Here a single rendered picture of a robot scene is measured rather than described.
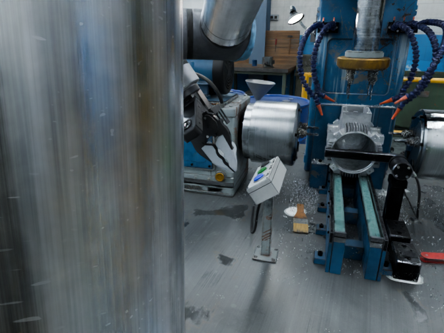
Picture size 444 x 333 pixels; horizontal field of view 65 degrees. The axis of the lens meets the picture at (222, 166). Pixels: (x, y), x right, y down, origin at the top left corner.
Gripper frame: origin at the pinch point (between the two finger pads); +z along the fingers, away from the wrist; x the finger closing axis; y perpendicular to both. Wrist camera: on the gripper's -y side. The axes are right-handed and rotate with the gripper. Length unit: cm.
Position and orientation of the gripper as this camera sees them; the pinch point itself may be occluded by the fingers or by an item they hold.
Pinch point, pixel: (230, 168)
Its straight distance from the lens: 79.5
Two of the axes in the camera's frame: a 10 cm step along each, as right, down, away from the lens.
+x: -7.8, 4.6, 4.2
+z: 5.6, 8.2, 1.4
